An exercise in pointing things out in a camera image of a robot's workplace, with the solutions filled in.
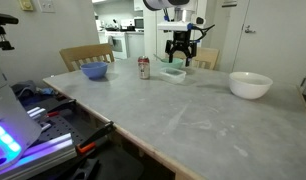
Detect aluminium extrusion rail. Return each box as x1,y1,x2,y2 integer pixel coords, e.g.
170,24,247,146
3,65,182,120
26,106,49,122
0,132,78,180
39,122,53,133

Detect white door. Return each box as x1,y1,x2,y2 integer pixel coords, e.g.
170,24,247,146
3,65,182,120
233,0,306,84

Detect wooden slat-back chair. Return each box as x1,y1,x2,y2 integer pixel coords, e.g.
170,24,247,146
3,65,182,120
165,46,221,71
58,43,116,73

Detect red silver soda can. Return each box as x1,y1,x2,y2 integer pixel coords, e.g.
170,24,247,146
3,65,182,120
137,55,151,80

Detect black camera on stand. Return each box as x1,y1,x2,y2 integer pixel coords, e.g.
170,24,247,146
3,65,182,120
0,12,20,52

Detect silver wrist camera bar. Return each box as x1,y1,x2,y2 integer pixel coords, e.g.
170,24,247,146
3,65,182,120
157,21,194,32

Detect microwave oven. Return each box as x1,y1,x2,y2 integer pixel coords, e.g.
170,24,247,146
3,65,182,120
134,17,145,30

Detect black orange bar clamp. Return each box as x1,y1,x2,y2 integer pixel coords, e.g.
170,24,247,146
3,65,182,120
75,120,116,156
46,99,77,118

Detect black cable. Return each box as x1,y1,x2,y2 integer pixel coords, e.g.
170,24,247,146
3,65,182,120
187,23,216,44
163,7,171,22

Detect gray cloth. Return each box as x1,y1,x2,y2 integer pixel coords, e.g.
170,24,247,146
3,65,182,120
11,79,39,99

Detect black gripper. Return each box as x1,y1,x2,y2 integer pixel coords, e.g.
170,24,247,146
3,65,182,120
164,30,198,68

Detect gray wall sign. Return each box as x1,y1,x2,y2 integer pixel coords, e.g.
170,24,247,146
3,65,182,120
221,0,238,8

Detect white kitchen cabinet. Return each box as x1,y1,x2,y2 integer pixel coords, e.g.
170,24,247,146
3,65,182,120
126,31,146,59

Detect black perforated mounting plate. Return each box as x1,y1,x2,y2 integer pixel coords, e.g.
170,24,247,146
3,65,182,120
36,113,94,148

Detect white wall light switch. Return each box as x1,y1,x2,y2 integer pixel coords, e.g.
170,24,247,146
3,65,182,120
37,0,56,14

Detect clear plastic box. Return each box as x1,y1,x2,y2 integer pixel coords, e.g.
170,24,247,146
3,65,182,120
158,66,187,85

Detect blue plastic bowl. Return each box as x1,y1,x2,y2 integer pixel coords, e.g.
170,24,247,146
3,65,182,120
80,61,109,80

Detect yellowish wall thermostat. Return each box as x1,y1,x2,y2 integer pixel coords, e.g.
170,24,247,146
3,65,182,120
18,0,35,12

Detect white robot base blue lights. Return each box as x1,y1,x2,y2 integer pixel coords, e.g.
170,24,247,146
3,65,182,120
0,54,43,174

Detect white bowl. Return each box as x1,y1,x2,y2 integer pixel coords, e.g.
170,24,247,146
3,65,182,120
228,71,274,101

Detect white kitchen oven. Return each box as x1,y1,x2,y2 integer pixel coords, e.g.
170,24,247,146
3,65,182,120
106,30,129,61

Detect silver door lever handle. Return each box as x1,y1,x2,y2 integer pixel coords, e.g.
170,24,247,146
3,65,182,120
244,24,257,35

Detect blue cloth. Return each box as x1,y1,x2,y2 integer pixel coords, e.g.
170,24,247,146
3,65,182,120
39,86,57,97

